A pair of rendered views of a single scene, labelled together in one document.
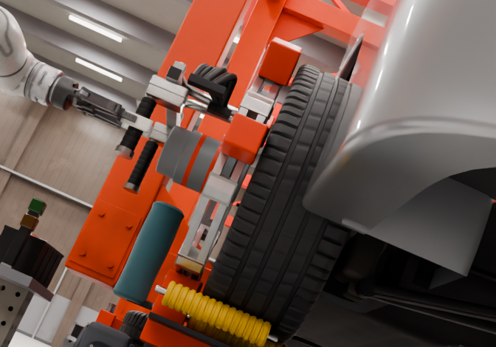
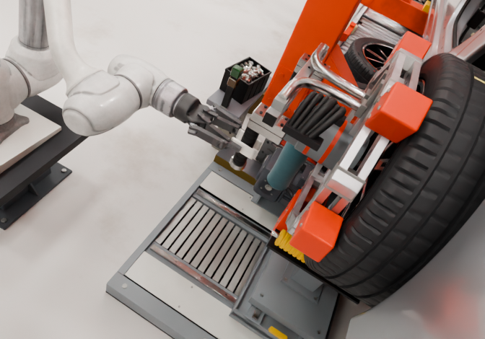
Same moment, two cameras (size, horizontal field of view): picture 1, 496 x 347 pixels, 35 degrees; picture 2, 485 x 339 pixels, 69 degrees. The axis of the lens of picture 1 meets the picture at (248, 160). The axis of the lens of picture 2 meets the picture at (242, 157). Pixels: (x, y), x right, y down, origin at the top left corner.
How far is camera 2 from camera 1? 1.54 m
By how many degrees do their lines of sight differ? 61
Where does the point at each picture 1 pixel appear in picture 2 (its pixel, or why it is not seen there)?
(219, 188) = not seen: hidden behind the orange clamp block
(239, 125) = (304, 239)
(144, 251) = (283, 166)
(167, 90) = (265, 129)
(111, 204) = (289, 68)
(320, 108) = (411, 224)
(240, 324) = not seen: hidden behind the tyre
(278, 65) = (387, 129)
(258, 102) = (343, 187)
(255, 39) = not seen: outside the picture
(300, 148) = (369, 260)
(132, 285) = (276, 183)
